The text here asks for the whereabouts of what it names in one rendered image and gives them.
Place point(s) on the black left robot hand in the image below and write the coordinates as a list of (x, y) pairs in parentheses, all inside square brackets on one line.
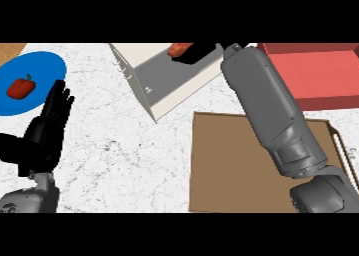
[(45, 133)]

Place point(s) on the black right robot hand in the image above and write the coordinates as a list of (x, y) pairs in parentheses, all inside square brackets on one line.
[(193, 53)]

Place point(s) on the orange sweet potato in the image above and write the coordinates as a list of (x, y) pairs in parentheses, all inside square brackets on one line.
[(179, 49)]

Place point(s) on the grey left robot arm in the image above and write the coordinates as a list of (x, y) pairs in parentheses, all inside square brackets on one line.
[(29, 197)]

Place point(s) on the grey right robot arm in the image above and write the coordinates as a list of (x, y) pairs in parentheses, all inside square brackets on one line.
[(275, 110)]

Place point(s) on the brown wooden tray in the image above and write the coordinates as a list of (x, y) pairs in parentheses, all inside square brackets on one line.
[(236, 166)]

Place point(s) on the red bell pepper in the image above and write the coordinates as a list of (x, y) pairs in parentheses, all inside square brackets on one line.
[(20, 88)]

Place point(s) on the blue plate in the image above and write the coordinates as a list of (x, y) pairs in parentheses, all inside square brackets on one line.
[(20, 83)]

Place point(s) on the brown wooden board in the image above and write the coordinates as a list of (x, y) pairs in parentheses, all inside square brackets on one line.
[(2, 53)]

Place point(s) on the red box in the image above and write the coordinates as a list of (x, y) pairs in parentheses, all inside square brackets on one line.
[(324, 76)]

